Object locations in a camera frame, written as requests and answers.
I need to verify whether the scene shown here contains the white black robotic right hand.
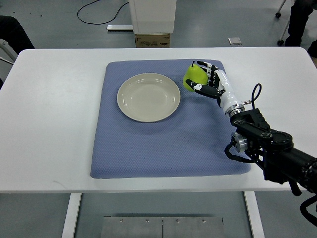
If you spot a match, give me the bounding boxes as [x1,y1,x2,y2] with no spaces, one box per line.
[186,61,245,117]

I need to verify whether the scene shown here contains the green pear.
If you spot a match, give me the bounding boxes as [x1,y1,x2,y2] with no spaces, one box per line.
[183,61,208,92]

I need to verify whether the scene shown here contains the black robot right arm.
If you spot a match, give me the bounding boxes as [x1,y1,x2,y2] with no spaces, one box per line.
[224,104,317,196]

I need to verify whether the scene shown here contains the small grey floor plate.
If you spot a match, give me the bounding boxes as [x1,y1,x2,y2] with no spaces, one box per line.
[228,37,242,45]

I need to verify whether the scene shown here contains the beige round plate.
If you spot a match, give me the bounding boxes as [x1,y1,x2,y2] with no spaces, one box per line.
[117,73,181,122]

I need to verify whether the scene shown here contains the chair leg with castor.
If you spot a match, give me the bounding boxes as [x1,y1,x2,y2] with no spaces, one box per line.
[275,0,292,46]

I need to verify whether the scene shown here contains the blue textured mat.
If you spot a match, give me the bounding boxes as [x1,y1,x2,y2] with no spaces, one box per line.
[90,59,251,179]

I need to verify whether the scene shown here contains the brown cardboard box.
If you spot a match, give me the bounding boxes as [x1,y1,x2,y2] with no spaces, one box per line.
[135,34,170,48]

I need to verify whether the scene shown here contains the person in dark trousers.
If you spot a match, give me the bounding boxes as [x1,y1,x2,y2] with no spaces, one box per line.
[285,0,317,47]

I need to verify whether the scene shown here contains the black chair at left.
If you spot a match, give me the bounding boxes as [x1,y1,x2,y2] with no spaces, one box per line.
[0,15,35,55]

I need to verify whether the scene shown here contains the white pedestal column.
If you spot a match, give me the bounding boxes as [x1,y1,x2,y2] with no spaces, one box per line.
[129,0,177,35]

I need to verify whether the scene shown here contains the aluminium floor rail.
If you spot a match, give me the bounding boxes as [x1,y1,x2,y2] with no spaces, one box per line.
[106,25,133,32]

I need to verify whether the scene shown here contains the black floor cable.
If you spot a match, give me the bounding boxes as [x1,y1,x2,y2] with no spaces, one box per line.
[77,0,130,25]

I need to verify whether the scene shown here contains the white table leg frame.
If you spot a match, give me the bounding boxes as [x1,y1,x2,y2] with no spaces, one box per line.
[61,191,264,238]

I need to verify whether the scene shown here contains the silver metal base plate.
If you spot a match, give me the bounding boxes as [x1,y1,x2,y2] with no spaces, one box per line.
[101,217,225,238]

